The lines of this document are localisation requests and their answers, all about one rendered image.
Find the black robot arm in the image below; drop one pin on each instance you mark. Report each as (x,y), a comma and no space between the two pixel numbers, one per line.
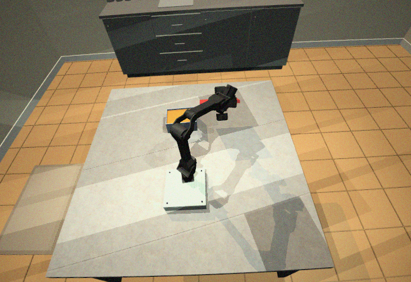
(218,102)

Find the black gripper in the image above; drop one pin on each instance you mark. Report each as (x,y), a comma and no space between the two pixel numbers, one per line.
(224,116)

